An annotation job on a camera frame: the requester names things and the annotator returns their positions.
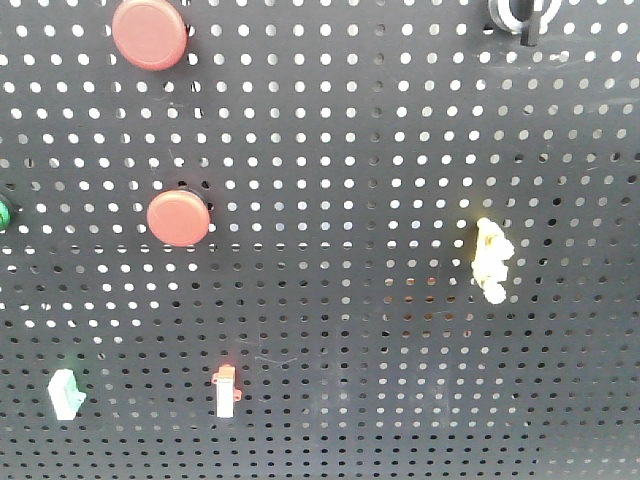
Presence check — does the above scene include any green push button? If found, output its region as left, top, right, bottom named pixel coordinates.
left=0, top=195, right=14, bottom=231

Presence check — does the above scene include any yellow and white toggle switch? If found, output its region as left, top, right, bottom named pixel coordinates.
left=471, top=217, right=515, bottom=305

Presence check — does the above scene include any large upper red button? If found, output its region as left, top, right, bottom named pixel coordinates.
left=111, top=0, right=188, bottom=71

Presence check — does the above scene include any green and white toggle switch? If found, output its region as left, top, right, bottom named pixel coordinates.
left=47, top=369, right=87, bottom=421

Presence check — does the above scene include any lower red push button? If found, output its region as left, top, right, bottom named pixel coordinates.
left=146, top=190, right=210, bottom=247

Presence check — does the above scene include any black and silver rotary knob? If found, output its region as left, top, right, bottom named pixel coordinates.
left=487, top=0, right=563, bottom=47

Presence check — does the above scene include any red and white toggle switch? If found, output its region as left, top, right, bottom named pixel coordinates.
left=211, top=364, right=242, bottom=419

